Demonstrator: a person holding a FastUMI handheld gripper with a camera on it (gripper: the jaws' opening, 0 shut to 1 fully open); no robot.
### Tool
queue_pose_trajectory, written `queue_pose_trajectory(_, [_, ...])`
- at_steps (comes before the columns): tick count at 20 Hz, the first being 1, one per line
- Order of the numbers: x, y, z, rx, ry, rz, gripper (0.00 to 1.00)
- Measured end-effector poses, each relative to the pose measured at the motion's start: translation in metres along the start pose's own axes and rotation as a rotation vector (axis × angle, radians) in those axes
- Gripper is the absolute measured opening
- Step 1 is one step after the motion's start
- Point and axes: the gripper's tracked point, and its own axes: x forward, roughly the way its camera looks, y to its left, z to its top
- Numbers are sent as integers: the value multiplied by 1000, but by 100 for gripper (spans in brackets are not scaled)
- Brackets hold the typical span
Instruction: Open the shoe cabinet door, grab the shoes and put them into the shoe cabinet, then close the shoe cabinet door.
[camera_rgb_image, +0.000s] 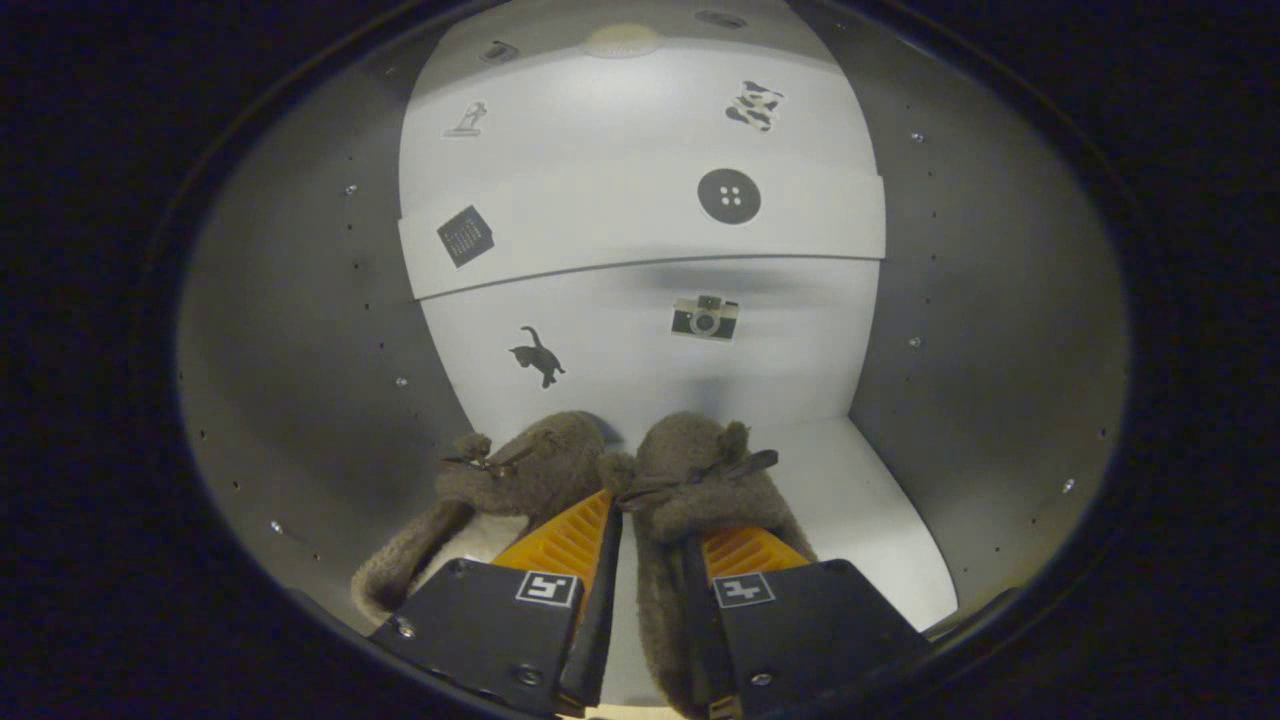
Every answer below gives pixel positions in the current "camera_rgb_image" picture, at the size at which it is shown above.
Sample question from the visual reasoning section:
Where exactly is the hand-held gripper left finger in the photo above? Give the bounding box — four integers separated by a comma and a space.
368, 488, 623, 719

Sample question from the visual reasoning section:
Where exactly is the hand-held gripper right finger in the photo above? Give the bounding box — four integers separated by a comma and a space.
683, 527, 933, 720

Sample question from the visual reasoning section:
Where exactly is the brown fuzzy slipper shoe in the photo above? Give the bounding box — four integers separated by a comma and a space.
350, 410, 621, 626
600, 410, 821, 719

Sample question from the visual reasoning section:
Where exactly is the grey shoe cabinet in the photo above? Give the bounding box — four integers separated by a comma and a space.
175, 0, 1131, 691

